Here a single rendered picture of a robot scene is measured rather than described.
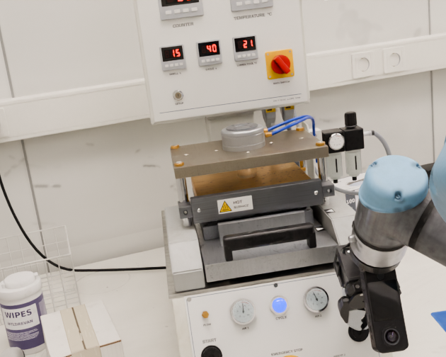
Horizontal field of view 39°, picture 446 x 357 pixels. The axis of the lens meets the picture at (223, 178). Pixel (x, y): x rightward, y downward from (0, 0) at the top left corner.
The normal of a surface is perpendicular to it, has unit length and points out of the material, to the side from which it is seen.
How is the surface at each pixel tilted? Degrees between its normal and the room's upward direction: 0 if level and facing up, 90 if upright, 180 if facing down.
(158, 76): 90
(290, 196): 90
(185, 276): 90
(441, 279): 0
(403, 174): 35
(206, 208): 90
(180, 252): 40
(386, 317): 63
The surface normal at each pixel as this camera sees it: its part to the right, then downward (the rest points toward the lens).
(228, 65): 0.12, 0.25
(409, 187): -0.04, -0.65
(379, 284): 0.05, -0.21
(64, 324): -0.10, -0.96
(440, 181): -0.96, 0.23
